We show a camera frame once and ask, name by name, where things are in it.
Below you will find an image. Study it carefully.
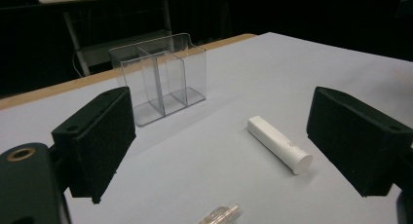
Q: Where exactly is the chair behind table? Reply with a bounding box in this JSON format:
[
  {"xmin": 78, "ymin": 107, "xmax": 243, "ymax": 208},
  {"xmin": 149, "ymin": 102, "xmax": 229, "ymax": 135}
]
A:
[{"xmin": 38, "ymin": 0, "xmax": 183, "ymax": 77}]

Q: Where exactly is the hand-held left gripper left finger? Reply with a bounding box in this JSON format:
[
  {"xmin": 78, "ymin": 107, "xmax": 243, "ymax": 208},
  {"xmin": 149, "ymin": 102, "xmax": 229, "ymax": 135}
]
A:
[{"xmin": 51, "ymin": 86, "xmax": 137, "ymax": 205}]

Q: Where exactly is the small clear bottle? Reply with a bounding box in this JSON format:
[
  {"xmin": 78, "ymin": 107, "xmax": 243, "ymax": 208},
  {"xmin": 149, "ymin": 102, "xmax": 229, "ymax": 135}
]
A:
[{"xmin": 198, "ymin": 204, "xmax": 242, "ymax": 224}]

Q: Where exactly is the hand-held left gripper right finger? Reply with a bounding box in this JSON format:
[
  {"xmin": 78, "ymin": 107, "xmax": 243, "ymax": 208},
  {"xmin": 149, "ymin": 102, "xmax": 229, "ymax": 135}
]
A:
[{"xmin": 306, "ymin": 86, "xmax": 413, "ymax": 198}]

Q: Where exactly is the white tube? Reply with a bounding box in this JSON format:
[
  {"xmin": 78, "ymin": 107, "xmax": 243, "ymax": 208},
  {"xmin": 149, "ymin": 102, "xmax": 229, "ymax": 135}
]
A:
[{"xmin": 246, "ymin": 115, "xmax": 314, "ymax": 175}]

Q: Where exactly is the clear plastic organizer box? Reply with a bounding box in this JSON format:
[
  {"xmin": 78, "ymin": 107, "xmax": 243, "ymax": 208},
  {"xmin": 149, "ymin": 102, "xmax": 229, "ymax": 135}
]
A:
[{"xmin": 108, "ymin": 32, "xmax": 207, "ymax": 128}]

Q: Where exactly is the white cable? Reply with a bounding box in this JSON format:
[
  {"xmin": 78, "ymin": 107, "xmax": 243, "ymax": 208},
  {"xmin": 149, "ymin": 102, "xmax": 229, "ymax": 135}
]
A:
[{"xmin": 71, "ymin": 51, "xmax": 84, "ymax": 79}]

